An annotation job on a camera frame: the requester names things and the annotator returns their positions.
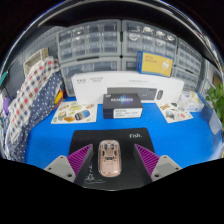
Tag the red and white checkered cloth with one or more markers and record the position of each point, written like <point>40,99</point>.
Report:
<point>28,90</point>

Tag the long white keyboard box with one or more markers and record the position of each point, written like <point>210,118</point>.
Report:
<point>90,86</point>

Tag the black mouse pad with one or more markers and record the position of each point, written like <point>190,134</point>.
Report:
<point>126,136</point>

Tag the yellow and blue box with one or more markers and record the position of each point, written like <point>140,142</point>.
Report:
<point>155,64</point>

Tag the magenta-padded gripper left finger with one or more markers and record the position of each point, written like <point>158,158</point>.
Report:
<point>63,166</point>

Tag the green plant in white pot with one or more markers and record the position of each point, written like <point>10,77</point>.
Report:
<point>215,96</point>

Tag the blue dotted cloth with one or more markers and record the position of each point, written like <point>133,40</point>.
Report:
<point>40,110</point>

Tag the grey drawer cabinet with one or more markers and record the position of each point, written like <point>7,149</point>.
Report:
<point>188,60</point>
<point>150,38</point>
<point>86,40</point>

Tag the white woven basket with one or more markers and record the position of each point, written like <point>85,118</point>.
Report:
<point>35,60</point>

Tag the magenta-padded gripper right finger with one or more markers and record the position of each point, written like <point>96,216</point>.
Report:
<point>163,166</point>

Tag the white sticker sheet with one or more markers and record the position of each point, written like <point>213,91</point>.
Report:
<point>175,112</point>
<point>73,112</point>

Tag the small black box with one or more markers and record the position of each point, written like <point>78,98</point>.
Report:
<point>121,105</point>

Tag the dark wall shelf unit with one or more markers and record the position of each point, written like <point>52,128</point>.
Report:
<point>110,15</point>

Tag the transparent pink computer mouse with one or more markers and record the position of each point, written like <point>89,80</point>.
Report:
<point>109,158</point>

